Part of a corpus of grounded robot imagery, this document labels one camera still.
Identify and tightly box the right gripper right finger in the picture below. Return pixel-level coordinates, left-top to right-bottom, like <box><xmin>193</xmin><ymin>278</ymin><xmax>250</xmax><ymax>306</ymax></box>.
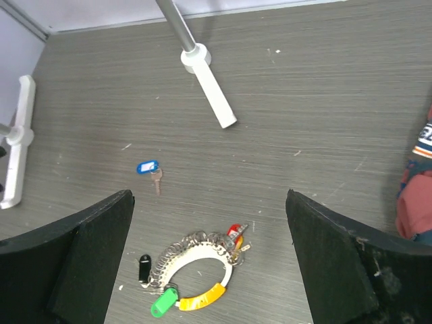
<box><xmin>286</xmin><ymin>190</ymin><xmax>431</xmax><ymax>323</ymax></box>

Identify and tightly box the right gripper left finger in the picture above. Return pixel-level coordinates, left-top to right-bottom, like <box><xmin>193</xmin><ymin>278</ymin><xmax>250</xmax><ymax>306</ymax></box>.
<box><xmin>1</xmin><ymin>190</ymin><xmax>134</xmax><ymax>323</ymax></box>

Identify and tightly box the red key tag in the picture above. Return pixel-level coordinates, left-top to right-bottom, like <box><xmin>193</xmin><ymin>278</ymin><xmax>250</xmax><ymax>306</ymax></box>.
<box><xmin>227</xmin><ymin>223</ymin><xmax>248</xmax><ymax>242</ymax></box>

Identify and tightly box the folded maroon t-shirt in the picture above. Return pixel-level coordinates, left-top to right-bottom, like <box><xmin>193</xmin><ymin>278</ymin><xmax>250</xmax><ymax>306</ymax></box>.
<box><xmin>396</xmin><ymin>113</ymin><xmax>431</xmax><ymax>246</ymax></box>

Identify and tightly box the blue tag key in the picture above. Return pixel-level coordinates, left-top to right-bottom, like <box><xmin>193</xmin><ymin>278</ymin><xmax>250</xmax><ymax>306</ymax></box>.
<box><xmin>136</xmin><ymin>160</ymin><xmax>163</xmax><ymax>196</ymax></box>

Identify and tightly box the metal clothes rack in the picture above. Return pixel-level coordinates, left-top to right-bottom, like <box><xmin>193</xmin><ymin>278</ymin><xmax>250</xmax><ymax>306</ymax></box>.
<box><xmin>1</xmin><ymin>1</ymin><xmax>237</xmax><ymax>209</ymax></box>

